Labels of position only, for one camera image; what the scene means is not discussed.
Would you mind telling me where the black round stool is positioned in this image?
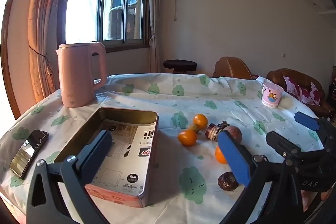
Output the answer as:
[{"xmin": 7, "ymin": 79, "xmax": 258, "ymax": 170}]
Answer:
[{"xmin": 163, "ymin": 59, "xmax": 197, "ymax": 74}]

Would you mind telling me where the orange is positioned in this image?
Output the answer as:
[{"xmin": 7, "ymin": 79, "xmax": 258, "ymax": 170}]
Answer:
[
  {"xmin": 215, "ymin": 146, "xmax": 228, "ymax": 164},
  {"xmin": 177, "ymin": 130, "xmax": 197, "ymax": 146},
  {"xmin": 193, "ymin": 113, "xmax": 208, "ymax": 128}
]

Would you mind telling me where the narrow beige curtain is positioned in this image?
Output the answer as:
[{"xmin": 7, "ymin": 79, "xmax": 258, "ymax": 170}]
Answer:
[{"xmin": 148, "ymin": 0, "xmax": 164, "ymax": 73}]

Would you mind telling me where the brown wooden door frame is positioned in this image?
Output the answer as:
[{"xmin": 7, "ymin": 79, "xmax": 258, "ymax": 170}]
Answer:
[{"xmin": 0, "ymin": 0, "xmax": 23, "ymax": 119}]

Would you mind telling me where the black smartphone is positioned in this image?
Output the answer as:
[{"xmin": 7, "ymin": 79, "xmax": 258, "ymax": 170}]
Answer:
[{"xmin": 9, "ymin": 130, "xmax": 49, "ymax": 179}]

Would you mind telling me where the pink electric kettle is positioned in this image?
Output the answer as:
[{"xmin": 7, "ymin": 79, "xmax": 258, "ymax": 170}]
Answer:
[{"xmin": 56, "ymin": 42, "xmax": 107, "ymax": 108}]

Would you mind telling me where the printed paper sheet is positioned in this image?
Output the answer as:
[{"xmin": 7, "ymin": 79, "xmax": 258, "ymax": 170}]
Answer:
[{"xmin": 85, "ymin": 119, "xmax": 154, "ymax": 194}]

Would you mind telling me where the white green-cloud tablecloth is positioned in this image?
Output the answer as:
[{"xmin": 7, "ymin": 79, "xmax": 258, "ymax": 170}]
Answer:
[{"xmin": 0, "ymin": 74, "xmax": 336, "ymax": 224}]

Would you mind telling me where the brown leather chair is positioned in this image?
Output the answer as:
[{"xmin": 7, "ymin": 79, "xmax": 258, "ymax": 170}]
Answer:
[{"xmin": 213, "ymin": 56, "xmax": 259, "ymax": 80}]

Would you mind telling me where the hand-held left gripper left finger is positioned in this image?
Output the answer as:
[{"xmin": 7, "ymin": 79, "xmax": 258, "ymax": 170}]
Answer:
[{"xmin": 26, "ymin": 131, "xmax": 113, "ymax": 224}]

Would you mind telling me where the purple passion fruit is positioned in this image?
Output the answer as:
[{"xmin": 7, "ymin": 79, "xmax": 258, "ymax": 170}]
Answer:
[{"xmin": 222, "ymin": 126, "xmax": 241, "ymax": 146}]

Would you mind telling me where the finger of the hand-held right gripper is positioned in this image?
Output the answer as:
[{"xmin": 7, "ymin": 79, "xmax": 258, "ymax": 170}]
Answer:
[
  {"xmin": 294, "ymin": 111, "xmax": 327, "ymax": 133},
  {"xmin": 266, "ymin": 131, "xmax": 302, "ymax": 161}
]

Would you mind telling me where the sliding glass window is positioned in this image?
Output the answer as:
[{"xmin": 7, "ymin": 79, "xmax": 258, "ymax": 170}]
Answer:
[{"xmin": 58, "ymin": 0, "xmax": 150, "ymax": 52}]

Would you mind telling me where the brown leather sofa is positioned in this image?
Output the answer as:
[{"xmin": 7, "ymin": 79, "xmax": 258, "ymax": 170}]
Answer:
[{"xmin": 266, "ymin": 68, "xmax": 336, "ymax": 119}]

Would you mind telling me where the pink cartoon cup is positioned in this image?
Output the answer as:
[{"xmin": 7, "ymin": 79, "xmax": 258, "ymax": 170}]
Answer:
[{"xmin": 261, "ymin": 82, "xmax": 284, "ymax": 108}]

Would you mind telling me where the pink rectangular tin box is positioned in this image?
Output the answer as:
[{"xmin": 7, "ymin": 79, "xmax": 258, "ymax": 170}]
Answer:
[{"xmin": 53, "ymin": 107, "xmax": 159, "ymax": 208}]

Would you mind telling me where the purple floral cushion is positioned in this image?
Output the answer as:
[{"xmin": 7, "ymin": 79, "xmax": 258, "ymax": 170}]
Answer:
[{"xmin": 282, "ymin": 76, "xmax": 322, "ymax": 106}]

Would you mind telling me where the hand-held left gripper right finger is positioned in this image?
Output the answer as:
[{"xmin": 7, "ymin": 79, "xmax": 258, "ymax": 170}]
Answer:
[{"xmin": 217, "ymin": 131, "xmax": 311, "ymax": 224}]

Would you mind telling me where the peach patterned curtain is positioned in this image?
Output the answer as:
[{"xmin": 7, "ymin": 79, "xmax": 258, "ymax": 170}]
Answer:
[{"xmin": 28, "ymin": 0, "xmax": 79, "ymax": 104}]

